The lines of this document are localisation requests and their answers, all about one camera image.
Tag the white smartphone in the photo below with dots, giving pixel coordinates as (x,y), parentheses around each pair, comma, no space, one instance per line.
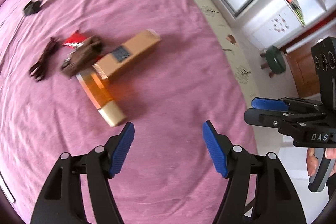
(6,190)

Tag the pink bed sheet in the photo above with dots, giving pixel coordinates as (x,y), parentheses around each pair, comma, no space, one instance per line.
(168,176)

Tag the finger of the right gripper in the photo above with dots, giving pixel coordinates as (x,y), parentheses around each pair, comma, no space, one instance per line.
(269,104)
(268,118)

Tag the red white snack wrapper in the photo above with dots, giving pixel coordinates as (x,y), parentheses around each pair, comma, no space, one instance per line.
(75,40)

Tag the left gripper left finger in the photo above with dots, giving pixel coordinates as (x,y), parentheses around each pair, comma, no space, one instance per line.
(61,200)

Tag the green round stool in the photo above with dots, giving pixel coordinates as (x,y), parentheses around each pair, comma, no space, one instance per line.
(274,61)

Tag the person's right hand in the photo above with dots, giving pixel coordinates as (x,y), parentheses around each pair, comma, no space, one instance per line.
(312,161)

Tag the gold carton box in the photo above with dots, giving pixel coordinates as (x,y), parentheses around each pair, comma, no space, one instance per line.
(126,54)

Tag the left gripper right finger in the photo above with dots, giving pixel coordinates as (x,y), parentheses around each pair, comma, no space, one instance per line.
(259,189)

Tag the orange clear box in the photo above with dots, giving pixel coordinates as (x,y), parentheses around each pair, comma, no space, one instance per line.
(100,96)

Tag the brown rolled sock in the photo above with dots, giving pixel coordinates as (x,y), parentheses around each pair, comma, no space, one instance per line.
(83,56)

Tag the black cloth item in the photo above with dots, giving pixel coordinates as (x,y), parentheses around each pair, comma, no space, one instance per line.
(33,7)

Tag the white shelf cabinet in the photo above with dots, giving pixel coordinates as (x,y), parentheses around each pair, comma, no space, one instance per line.
(276,22)

